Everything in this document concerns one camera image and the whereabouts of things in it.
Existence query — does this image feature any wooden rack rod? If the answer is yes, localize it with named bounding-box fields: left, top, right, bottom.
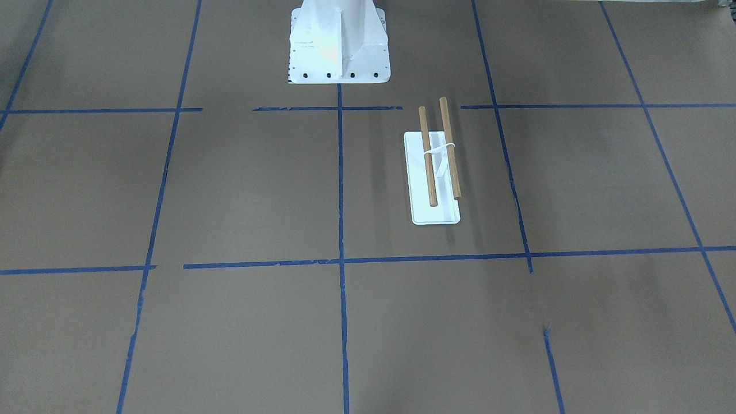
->
left=418, top=106, right=438, bottom=208
left=439, top=97, right=462, bottom=200

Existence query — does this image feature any white rack base plate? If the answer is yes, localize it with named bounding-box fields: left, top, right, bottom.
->
left=403, top=131, right=462, bottom=225

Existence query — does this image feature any white rack wire stand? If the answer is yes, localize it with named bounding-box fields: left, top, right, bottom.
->
left=423, top=143, right=455, bottom=179

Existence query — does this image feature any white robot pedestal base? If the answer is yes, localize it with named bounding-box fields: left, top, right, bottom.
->
left=287, top=1, right=392, bottom=85

